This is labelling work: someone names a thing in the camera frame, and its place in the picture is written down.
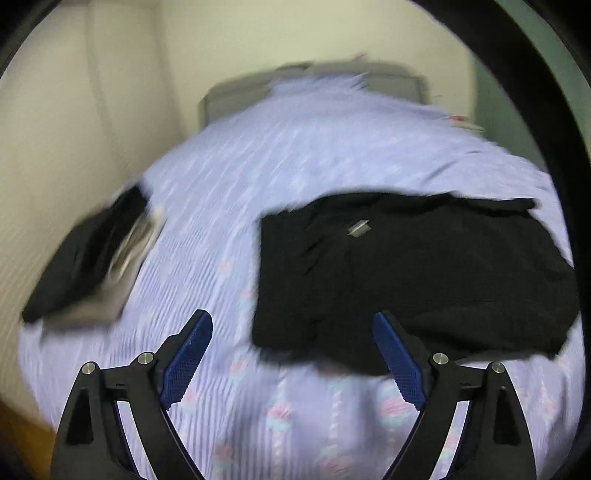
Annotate purple floral bed cover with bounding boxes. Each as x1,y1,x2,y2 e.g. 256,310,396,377
19,77,585,479

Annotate folded clothes stack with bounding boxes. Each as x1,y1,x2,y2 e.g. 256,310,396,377
21,184,165,330

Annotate black pants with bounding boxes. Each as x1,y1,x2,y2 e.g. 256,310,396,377
252,192,580,375

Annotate grey bed headboard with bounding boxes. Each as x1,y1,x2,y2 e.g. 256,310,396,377
199,60,431,127

